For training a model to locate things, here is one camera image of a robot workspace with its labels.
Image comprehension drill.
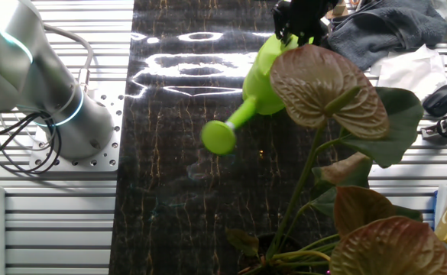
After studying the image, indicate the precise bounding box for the black marble pattern mat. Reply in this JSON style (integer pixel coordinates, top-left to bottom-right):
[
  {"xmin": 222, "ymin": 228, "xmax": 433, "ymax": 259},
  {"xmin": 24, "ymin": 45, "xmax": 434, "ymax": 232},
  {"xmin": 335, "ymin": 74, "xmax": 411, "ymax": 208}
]
[{"xmin": 108, "ymin": 0, "xmax": 373, "ymax": 275}]

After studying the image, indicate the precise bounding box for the wooden block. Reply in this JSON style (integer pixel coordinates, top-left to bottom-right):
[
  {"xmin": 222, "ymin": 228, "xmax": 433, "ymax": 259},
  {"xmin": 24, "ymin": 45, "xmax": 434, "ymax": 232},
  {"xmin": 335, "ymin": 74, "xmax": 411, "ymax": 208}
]
[{"xmin": 324, "ymin": 2, "xmax": 349, "ymax": 21}]

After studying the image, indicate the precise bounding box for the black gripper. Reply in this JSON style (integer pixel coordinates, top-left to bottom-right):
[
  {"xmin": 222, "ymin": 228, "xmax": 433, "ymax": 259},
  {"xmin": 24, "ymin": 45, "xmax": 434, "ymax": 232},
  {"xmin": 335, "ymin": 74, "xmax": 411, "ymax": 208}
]
[{"xmin": 272, "ymin": 0, "xmax": 339, "ymax": 47}]

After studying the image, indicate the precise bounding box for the white tissue paper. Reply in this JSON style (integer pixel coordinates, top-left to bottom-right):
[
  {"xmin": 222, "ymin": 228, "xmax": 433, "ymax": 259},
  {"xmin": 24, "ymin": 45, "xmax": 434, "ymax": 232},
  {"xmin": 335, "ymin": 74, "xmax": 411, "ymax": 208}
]
[{"xmin": 368, "ymin": 44, "xmax": 447, "ymax": 103}]

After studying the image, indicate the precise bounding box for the black base cable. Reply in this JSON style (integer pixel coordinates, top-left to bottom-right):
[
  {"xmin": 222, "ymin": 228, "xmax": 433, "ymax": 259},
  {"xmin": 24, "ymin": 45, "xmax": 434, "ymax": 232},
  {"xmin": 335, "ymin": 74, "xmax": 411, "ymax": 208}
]
[{"xmin": 0, "ymin": 109, "xmax": 65, "ymax": 175}]

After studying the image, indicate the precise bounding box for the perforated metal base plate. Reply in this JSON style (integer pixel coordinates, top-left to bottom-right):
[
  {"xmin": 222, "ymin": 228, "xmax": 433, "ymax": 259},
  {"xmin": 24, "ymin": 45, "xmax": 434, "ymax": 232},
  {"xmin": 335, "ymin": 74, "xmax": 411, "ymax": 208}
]
[{"xmin": 29, "ymin": 82, "xmax": 125, "ymax": 173}]

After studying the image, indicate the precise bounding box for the anthurium plant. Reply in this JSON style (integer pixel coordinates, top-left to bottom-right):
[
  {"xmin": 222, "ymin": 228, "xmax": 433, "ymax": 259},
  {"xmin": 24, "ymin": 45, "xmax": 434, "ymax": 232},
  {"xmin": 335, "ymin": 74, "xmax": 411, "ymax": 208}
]
[{"xmin": 225, "ymin": 44, "xmax": 447, "ymax": 275}]

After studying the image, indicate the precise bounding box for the grey towel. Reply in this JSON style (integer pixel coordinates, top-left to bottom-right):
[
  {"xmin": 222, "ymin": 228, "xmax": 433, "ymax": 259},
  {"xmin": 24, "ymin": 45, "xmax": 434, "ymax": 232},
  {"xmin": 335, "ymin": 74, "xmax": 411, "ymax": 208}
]
[{"xmin": 325, "ymin": 0, "xmax": 447, "ymax": 72}]

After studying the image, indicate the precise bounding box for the grey base cable with connector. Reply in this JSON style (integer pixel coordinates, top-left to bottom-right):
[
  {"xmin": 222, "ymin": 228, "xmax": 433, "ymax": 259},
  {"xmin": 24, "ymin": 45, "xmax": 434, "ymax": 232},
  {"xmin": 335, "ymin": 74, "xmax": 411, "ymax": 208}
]
[{"xmin": 41, "ymin": 22, "xmax": 95, "ymax": 93}]

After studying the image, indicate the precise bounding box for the black computer mouse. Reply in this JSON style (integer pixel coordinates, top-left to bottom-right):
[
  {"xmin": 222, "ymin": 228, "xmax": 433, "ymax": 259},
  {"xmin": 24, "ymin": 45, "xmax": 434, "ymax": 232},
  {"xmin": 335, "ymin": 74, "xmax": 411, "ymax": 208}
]
[{"xmin": 422, "ymin": 84, "xmax": 447, "ymax": 118}]

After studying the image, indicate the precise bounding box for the lime green watering can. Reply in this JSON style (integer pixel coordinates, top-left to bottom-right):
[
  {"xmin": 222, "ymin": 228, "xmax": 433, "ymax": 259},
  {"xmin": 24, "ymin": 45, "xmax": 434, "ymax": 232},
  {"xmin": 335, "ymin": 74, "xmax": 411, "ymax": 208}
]
[{"xmin": 200, "ymin": 33, "xmax": 316, "ymax": 156}]

